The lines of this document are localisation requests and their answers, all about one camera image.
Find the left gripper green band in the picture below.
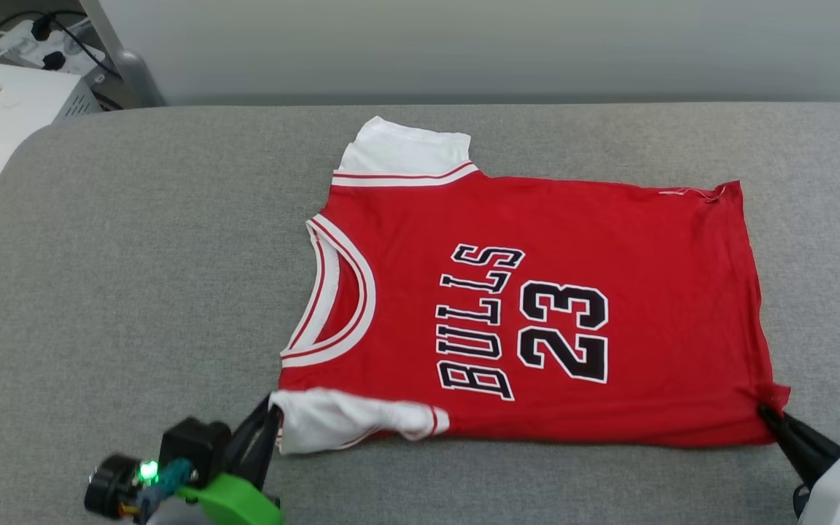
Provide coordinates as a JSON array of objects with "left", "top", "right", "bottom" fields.
[{"left": 85, "top": 396, "right": 286, "bottom": 525}]

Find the red Bulls 23 jersey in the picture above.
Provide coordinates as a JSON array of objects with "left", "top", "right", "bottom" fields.
[{"left": 269, "top": 115, "right": 791, "bottom": 456}]

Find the white cabinet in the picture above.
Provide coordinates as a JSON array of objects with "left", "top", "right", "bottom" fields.
[{"left": 0, "top": 57, "right": 104, "bottom": 245}]

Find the grey metal post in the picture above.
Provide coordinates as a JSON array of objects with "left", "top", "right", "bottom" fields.
[{"left": 79, "top": 0, "right": 167, "bottom": 109}]

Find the black power cord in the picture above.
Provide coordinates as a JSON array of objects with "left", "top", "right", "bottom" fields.
[{"left": 50, "top": 17, "right": 123, "bottom": 81}]

